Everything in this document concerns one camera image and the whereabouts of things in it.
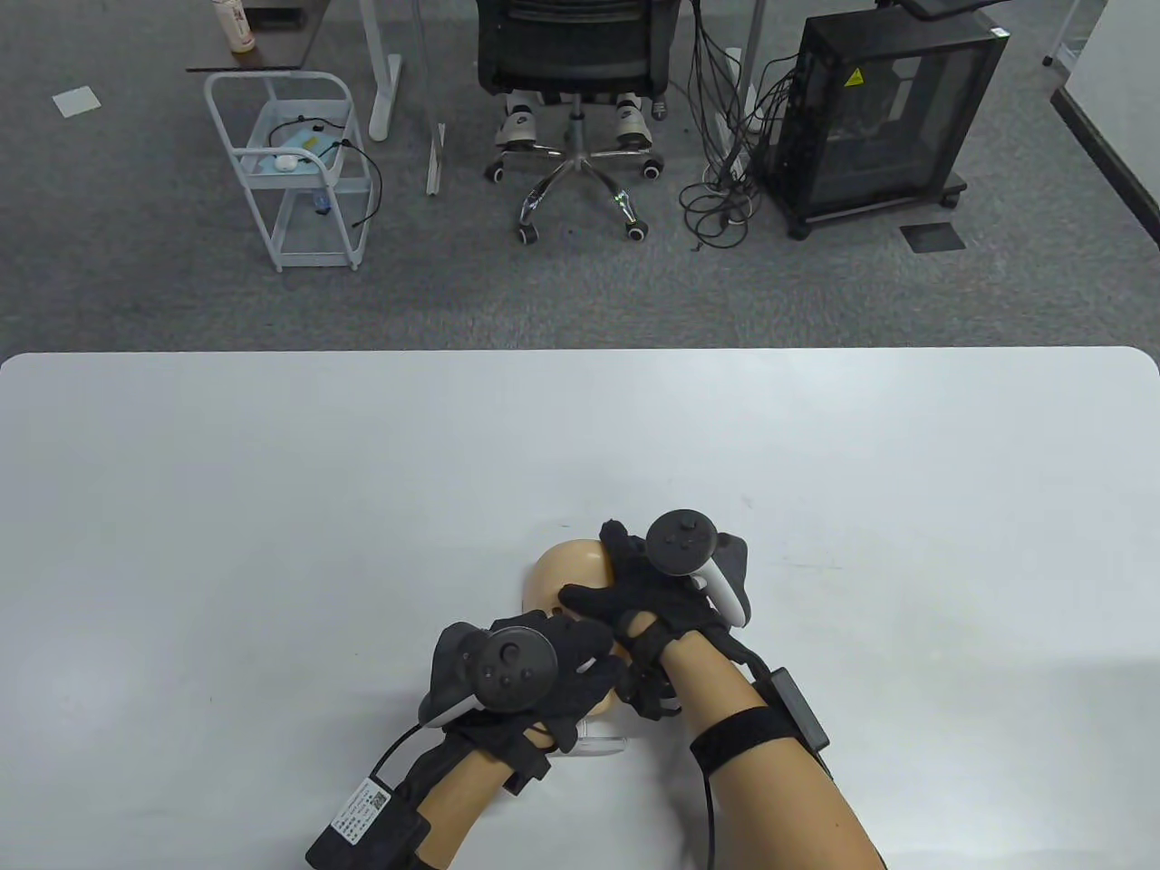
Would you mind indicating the person's left hand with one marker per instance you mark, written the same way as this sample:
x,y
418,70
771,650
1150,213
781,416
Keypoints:
x,y
580,648

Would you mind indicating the person's right hand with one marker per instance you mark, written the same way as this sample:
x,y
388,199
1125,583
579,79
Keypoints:
x,y
662,603

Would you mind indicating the beige mannequin face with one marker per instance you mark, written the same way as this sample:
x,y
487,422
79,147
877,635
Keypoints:
x,y
571,566

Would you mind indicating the clear acrylic stand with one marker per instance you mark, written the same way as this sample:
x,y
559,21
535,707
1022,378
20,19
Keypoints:
x,y
603,745

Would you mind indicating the person's right forearm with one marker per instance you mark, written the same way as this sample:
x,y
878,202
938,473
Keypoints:
x,y
779,816

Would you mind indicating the person's left forearm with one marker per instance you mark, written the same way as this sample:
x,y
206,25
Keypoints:
x,y
462,807

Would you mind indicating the black right hand controller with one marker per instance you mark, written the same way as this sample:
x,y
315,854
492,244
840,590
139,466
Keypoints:
x,y
680,539

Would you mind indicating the black hand controller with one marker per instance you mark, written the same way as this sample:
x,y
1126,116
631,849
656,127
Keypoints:
x,y
680,539
507,666

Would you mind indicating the black left hand controller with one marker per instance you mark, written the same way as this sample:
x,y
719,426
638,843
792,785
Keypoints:
x,y
507,666

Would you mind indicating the black right armband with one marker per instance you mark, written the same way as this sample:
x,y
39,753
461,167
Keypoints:
x,y
743,739

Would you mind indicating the plain black sensor box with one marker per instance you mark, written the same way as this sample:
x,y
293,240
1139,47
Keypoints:
x,y
799,711

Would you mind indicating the black labelled sensor box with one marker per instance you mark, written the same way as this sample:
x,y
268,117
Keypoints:
x,y
372,825

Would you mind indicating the dark floor plate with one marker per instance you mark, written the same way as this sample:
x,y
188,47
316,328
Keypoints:
x,y
931,236

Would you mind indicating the thin white desk leg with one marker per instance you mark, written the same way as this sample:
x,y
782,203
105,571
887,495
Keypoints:
x,y
435,163

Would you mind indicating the black computer cabinet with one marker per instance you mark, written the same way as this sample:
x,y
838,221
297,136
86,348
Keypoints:
x,y
870,118

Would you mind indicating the black office chair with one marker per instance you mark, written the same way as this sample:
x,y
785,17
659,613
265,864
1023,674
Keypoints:
x,y
571,45

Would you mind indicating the light blue box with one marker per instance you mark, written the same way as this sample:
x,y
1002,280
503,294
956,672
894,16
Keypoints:
x,y
308,145

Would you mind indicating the thick white desk leg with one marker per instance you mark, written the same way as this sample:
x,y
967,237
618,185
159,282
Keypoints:
x,y
382,91

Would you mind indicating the white partition panel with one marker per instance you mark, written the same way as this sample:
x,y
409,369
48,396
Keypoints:
x,y
1124,82

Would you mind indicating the white plastic bottle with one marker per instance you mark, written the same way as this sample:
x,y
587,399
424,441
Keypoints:
x,y
236,27

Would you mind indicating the white paper sheet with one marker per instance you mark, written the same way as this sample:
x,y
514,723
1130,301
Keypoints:
x,y
76,101

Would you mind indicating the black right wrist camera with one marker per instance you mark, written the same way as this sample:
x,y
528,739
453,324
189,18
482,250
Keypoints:
x,y
648,689

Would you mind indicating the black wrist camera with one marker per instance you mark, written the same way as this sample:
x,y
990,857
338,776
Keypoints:
x,y
527,766
648,689

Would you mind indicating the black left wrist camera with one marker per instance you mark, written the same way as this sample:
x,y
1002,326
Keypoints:
x,y
527,766

